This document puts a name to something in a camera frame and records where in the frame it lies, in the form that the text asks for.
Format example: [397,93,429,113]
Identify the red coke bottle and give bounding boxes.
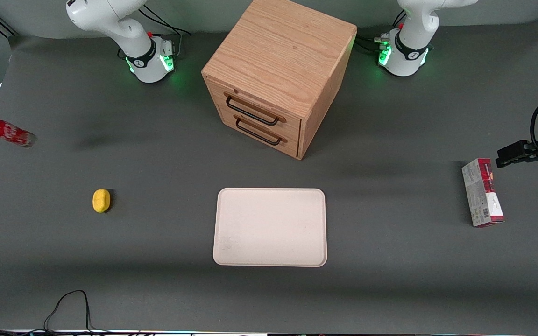
[0,116,37,149]

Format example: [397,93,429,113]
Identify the beige plastic tray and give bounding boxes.
[212,188,328,268]

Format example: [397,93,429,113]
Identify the red and white carton box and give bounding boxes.
[461,158,506,228]

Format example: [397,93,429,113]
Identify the yellow lemon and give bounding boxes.
[92,189,111,214]

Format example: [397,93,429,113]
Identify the wooden drawer cabinet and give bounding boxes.
[201,0,358,161]

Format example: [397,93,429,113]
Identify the black left arm base cables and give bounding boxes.
[355,9,408,56]

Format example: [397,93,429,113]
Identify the thin black cable loop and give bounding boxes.
[0,290,111,336]

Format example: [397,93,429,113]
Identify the black metal drawer handle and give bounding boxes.
[234,116,288,147]
[224,93,287,127]

